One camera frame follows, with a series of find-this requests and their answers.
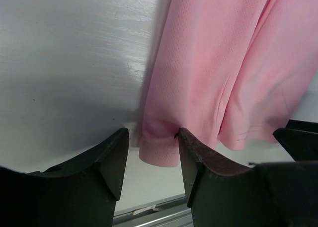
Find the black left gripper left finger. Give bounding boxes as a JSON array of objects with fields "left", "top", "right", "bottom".
[{"left": 0, "top": 128, "right": 129, "bottom": 227}]

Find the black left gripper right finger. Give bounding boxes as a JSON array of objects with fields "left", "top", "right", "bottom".
[{"left": 176, "top": 128, "right": 318, "bottom": 227}]

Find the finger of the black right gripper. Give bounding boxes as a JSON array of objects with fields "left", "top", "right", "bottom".
[{"left": 273, "top": 120, "right": 318, "bottom": 161}]

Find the pink t-shirt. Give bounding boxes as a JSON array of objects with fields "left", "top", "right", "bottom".
[{"left": 139, "top": 0, "right": 318, "bottom": 167}]

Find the aluminium mounting rail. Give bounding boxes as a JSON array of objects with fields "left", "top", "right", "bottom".
[{"left": 112, "top": 194, "right": 194, "bottom": 227}]

